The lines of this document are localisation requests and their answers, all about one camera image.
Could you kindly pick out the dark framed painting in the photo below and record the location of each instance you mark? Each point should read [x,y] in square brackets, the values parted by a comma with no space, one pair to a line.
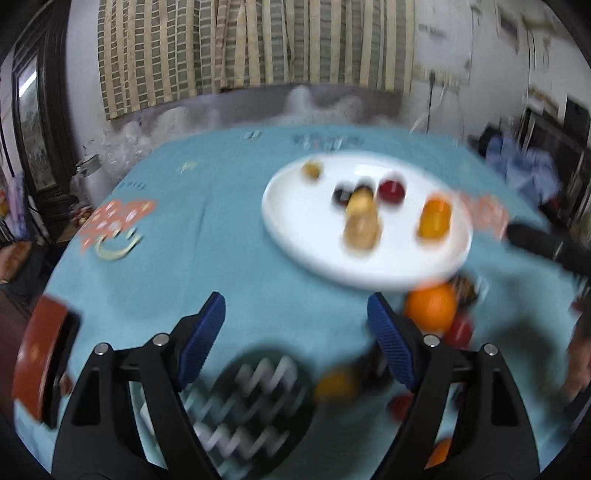
[37,115]

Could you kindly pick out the white wall socket strip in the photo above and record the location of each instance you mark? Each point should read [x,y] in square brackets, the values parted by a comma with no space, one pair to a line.
[443,79]

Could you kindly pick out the orange tangerine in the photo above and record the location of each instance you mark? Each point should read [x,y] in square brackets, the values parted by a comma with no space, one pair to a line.
[435,220]
[336,386]
[438,454]
[431,308]

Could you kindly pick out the white kettle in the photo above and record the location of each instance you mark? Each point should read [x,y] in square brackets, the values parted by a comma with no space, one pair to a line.
[90,184]

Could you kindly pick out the white wall box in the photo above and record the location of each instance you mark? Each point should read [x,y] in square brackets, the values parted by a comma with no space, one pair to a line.
[507,21]

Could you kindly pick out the wooden chair back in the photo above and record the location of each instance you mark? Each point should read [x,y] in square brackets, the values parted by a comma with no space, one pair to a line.
[39,360]

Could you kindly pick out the wrinkled dark fruit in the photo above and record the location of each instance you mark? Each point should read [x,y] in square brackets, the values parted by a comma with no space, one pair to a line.
[464,288]

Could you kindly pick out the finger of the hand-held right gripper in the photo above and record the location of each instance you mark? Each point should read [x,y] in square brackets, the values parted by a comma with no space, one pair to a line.
[535,242]

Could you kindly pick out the white round plate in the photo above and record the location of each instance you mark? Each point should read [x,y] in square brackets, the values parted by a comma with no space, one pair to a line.
[300,240]

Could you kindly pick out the small tan round fruit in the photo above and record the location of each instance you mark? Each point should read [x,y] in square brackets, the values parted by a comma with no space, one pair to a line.
[311,170]

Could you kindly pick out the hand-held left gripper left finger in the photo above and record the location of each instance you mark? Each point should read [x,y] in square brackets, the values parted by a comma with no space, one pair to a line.
[203,341]

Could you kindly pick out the blue clothes pile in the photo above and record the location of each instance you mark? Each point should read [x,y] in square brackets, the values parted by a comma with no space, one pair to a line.
[526,166]

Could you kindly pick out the checked curtain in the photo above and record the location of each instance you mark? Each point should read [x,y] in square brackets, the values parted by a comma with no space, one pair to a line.
[231,46]

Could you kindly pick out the blue printed tablecloth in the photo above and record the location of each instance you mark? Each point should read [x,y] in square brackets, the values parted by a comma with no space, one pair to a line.
[221,240]

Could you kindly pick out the person's right forearm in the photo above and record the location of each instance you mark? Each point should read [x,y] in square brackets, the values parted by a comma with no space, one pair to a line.
[579,360]

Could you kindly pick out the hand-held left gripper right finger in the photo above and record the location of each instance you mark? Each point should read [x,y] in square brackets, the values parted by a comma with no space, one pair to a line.
[392,344]

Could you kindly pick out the red plum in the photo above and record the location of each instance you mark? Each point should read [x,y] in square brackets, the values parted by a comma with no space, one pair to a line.
[392,190]
[400,408]
[459,331]

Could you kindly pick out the black monitor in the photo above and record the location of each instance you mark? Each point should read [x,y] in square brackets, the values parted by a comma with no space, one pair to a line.
[554,138]

